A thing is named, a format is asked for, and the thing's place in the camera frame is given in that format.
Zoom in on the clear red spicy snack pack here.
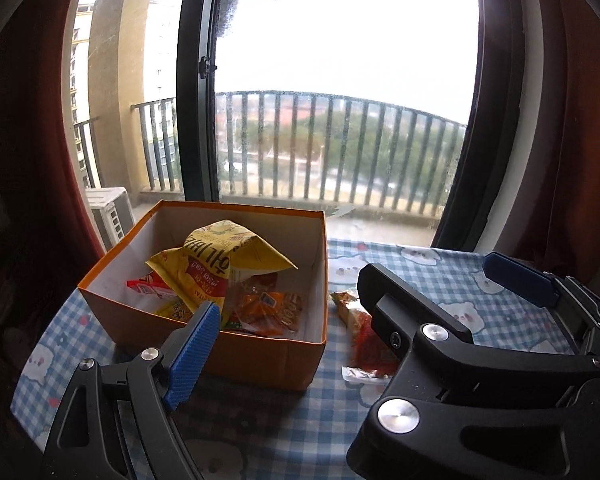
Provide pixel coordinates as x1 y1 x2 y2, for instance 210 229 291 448
330 288 399 384

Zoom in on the white red cracker bag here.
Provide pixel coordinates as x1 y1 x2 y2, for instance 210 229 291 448
126 271 176 299

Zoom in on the yellow Korean chip bag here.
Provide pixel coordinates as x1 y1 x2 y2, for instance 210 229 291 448
146 220 297 322

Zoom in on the orange triangular snack pack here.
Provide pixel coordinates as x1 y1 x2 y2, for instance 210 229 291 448
224 272 303 337

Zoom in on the gold noodle snack packet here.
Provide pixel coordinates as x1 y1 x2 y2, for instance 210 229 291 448
155 297 193 323

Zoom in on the brown curtain right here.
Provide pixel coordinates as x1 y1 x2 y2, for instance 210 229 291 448
501 0 600 282

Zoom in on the red curtain left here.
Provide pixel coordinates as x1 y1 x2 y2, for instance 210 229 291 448
0 0 102 286

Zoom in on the air conditioner outdoor unit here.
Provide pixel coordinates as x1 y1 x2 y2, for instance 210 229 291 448
85 186 135 250

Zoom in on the orange cardboard box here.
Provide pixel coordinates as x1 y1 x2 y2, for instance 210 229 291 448
78 199 330 394

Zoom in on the balcony railing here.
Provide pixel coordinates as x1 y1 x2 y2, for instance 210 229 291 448
72 90 470 219

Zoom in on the black window frame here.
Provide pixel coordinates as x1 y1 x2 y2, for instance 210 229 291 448
175 0 524 252

